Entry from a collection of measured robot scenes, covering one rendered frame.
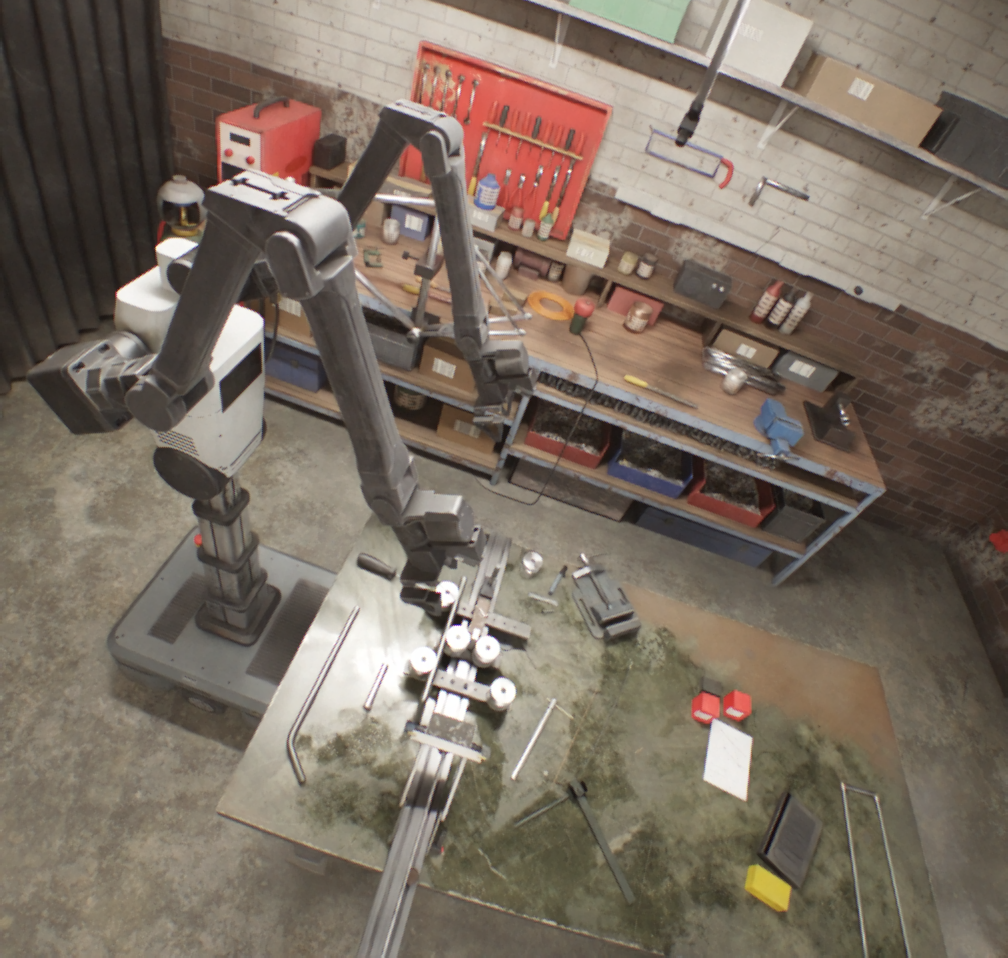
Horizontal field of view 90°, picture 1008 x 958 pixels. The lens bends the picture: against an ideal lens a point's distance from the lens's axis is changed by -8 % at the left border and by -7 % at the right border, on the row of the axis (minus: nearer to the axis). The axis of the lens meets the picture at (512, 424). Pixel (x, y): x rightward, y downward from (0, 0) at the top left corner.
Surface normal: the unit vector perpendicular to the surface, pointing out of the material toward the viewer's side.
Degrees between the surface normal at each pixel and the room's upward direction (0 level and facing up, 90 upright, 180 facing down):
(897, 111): 87
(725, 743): 0
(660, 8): 90
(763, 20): 93
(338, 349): 89
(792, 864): 0
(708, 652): 0
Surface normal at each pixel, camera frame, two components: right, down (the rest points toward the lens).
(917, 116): -0.25, 0.59
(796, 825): 0.27, -0.70
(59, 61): 0.46, 0.69
